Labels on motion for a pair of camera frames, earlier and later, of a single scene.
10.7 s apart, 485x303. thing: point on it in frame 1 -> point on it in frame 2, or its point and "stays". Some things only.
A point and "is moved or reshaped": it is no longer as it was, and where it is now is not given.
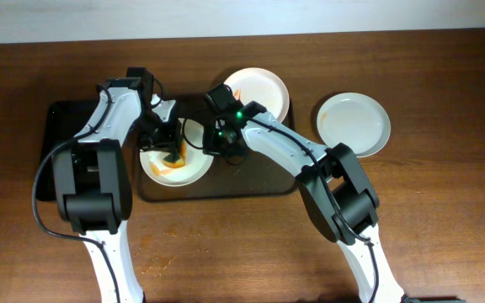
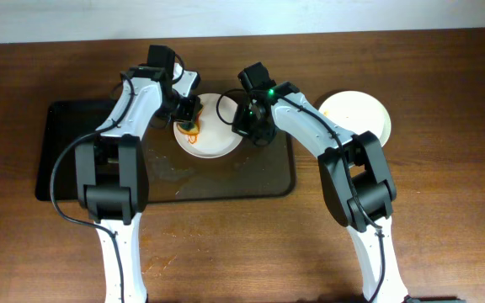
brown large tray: [248, 180] stays
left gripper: [168, 143] -> [188, 112]
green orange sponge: [177, 159] -> [192, 127]
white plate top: [260, 86] is moved or reshaped
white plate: [356, 119] stays
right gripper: [215, 143] -> [245, 122]
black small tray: [64, 120] stays
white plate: [197, 163] -> [381, 123]
